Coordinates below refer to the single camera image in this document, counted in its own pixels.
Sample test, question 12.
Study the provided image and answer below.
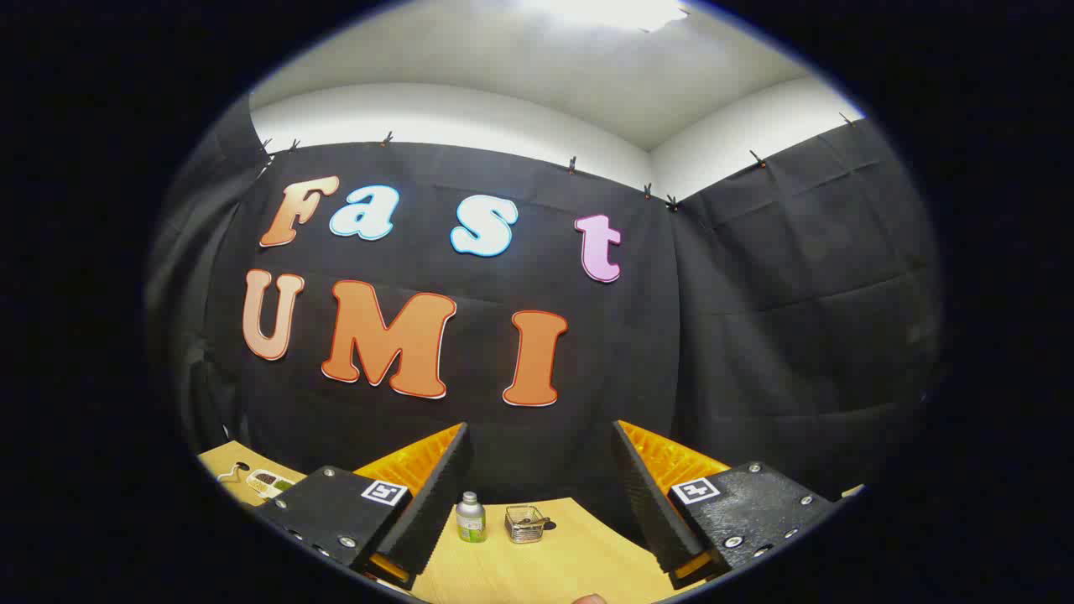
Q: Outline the white divided dish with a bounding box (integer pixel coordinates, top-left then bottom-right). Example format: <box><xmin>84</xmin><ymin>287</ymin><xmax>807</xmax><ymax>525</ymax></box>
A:
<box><xmin>246</xmin><ymin>469</ymin><xmax>296</xmax><ymax>497</ymax></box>

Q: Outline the silver bottle with green label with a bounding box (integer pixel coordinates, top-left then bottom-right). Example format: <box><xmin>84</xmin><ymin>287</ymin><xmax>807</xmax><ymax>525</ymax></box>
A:
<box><xmin>456</xmin><ymin>492</ymin><xmax>487</xmax><ymax>544</ymax></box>

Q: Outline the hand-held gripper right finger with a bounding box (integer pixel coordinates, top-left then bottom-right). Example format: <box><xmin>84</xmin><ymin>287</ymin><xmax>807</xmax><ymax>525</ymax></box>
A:
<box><xmin>611</xmin><ymin>419</ymin><xmax>840</xmax><ymax>591</ymax></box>

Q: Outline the row of black clips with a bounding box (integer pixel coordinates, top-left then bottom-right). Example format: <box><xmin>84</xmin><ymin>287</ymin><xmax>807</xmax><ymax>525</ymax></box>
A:
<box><xmin>260</xmin><ymin>113</ymin><xmax>857</xmax><ymax>211</ymax></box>

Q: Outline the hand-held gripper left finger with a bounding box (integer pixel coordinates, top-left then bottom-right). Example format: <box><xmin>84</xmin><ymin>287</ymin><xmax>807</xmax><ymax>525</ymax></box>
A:
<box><xmin>252</xmin><ymin>422</ymin><xmax>472</xmax><ymax>591</ymax></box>

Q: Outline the metal wire basket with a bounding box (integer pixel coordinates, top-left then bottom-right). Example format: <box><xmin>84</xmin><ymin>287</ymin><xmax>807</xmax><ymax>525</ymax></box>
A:
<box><xmin>504</xmin><ymin>505</ymin><xmax>550</xmax><ymax>544</ymax></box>

